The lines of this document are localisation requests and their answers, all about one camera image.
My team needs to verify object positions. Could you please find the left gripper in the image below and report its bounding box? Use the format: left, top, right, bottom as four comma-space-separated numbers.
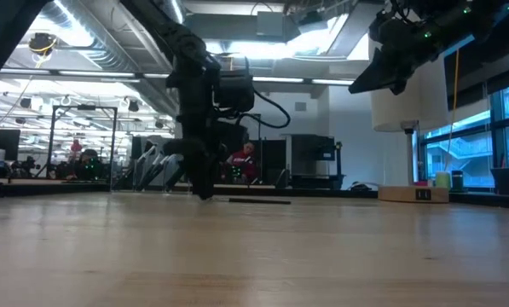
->
163, 57, 229, 201

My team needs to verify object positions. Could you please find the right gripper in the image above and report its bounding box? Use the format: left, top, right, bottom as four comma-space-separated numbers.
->
347, 8, 454, 96

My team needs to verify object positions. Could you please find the white cylindrical cup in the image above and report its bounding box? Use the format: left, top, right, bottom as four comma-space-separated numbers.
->
369, 42, 450, 204

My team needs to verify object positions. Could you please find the person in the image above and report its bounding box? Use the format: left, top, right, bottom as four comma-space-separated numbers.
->
224, 141, 259, 185

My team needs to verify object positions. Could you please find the clear acrylic brush holder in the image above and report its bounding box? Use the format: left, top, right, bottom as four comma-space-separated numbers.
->
116, 159, 195, 198

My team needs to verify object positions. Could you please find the black cabinet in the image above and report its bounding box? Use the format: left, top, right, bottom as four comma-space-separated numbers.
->
284, 133, 345, 189

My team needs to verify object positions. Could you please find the green cup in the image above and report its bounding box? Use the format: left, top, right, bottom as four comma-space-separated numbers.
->
434, 170, 452, 189

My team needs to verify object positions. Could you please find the dark tumbler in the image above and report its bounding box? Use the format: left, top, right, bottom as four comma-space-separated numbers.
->
450, 169, 466, 193

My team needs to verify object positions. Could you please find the black monitor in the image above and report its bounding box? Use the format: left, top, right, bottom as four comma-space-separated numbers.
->
0, 128, 22, 163

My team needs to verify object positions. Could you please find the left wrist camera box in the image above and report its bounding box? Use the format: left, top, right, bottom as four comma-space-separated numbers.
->
217, 69, 256, 113

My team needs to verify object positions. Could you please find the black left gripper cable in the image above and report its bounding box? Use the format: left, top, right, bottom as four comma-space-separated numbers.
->
235, 55, 292, 130

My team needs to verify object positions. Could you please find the black gantry frame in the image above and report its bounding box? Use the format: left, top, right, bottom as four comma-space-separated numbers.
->
48, 103, 119, 191

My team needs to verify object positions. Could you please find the black aluminium table frame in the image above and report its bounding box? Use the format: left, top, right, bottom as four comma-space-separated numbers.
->
0, 181, 509, 210

